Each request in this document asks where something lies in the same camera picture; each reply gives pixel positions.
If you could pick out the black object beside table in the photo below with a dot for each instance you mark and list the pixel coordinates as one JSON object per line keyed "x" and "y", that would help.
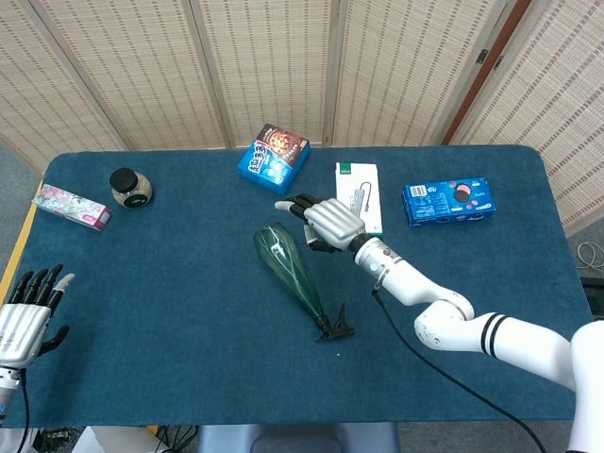
{"x": 595, "y": 288}

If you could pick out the green glass bottle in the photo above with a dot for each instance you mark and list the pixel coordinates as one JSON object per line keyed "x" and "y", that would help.
{"x": 288, "y": 269}

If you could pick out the blue brown cookie box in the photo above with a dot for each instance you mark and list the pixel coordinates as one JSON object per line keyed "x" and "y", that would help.
{"x": 271, "y": 165}

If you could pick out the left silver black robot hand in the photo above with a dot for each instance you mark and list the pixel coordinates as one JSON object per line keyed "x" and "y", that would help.
{"x": 21, "y": 330}

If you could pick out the brown wooden post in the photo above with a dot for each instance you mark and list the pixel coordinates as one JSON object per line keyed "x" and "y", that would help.
{"x": 486, "y": 71}

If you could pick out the blue grey chair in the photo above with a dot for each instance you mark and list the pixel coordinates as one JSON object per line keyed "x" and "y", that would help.
{"x": 283, "y": 436}

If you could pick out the blue Oreo cookie box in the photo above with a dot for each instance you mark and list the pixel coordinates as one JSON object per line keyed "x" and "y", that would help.
{"x": 439, "y": 205}

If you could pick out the white box under table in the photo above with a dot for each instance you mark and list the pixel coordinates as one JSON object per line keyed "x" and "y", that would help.
{"x": 94, "y": 441}

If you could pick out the small metal screen hinge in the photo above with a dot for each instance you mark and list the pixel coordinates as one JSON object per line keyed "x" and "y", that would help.
{"x": 498, "y": 62}
{"x": 481, "y": 56}

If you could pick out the pink floral long box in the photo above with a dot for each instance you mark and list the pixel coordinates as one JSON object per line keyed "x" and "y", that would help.
{"x": 71, "y": 205}

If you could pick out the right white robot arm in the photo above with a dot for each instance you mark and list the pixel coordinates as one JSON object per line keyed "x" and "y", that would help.
{"x": 424, "y": 288}

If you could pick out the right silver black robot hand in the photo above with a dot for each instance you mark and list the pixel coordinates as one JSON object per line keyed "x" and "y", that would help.
{"x": 332, "y": 222}

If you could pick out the round glass jar black lid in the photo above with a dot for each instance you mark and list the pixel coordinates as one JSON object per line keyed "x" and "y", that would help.
{"x": 132, "y": 193}

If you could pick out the bamboo folding screen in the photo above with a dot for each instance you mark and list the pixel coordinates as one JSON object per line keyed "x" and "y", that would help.
{"x": 269, "y": 71}

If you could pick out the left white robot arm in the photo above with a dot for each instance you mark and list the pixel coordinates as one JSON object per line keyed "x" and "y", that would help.
{"x": 7, "y": 387}

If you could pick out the blue felt table cloth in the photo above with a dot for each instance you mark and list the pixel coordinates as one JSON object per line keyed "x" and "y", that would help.
{"x": 189, "y": 307}

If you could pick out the white USB hub box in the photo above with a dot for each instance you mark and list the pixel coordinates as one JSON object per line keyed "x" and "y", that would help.
{"x": 358, "y": 172}

